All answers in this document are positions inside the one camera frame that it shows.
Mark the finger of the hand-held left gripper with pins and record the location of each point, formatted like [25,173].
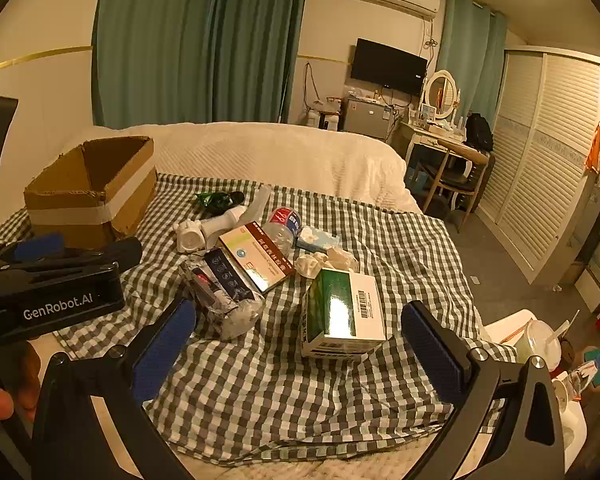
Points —
[40,246]
[122,252]

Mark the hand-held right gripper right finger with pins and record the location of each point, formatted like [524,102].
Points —
[432,355]

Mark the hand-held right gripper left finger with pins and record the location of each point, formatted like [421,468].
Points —
[162,352]

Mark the brown cardboard box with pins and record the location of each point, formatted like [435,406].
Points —
[130,180]

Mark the silver plastic bag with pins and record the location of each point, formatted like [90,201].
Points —
[220,287]

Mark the green and white box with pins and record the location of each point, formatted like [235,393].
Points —
[340,310]

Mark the orange and white medicine box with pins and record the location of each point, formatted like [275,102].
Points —
[255,260]

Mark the white tissue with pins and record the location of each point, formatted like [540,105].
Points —
[310,264]
[342,257]

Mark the translucent plastic tube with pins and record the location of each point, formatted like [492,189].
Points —
[260,202]

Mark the clear plastic bottle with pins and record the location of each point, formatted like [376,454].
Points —
[280,234]

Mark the green snack bag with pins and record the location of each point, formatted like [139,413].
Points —
[212,200]

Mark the white plastic container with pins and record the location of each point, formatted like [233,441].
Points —
[537,342]

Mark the grey checked cloth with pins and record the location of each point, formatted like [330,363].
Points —
[280,390]

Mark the black object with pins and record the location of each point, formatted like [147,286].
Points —
[237,196]

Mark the blue plastic packet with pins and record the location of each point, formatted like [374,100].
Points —
[320,242]

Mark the teal box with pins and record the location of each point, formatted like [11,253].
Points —
[597,367]

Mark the white storage box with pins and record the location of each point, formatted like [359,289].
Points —
[592,285]

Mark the wooden chair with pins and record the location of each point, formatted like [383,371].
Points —
[472,157]

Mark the white dressing table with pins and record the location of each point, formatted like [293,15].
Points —
[415,135]

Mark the white louvred wardrobe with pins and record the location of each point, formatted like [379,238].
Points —
[540,160]

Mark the black backpack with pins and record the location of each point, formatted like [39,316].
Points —
[480,132]

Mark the dark green curtain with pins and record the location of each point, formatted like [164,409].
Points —
[190,35]

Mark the grey mini fridge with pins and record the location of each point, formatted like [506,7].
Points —
[367,117]

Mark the round vanity mirror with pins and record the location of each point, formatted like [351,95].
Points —
[440,91]

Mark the orange hanging cloth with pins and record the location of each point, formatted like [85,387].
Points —
[596,147]

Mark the black television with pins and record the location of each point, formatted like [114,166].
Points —
[387,67]

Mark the light green curtain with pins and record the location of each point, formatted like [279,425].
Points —
[467,50]

